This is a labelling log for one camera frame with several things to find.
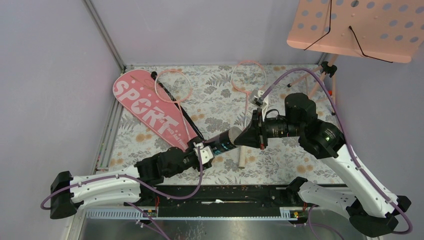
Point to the pink badminton racket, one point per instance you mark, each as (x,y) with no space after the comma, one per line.
(173,86)
(247,76)

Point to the pink perforated music stand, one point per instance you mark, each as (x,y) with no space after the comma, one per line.
(389,32)

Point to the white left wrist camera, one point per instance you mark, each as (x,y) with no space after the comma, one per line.
(203,153)

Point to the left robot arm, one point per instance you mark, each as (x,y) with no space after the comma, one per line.
(69,193)

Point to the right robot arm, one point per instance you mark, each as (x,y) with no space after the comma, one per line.
(370,207)

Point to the black shuttlecock tube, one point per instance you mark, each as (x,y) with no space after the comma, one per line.
(224,141)

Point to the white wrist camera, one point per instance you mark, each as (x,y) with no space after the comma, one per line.
(203,153)
(256,98)

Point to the floral patterned table mat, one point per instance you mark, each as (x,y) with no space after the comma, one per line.
(214,107)

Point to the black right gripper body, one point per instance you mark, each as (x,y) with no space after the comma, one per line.
(272,127)

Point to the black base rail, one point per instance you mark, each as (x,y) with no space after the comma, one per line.
(214,202)

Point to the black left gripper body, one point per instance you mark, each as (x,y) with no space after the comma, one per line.
(189,160)

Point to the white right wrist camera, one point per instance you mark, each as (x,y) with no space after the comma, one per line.
(256,98)

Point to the pink sport racket bag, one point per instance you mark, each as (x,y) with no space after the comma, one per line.
(136,91)

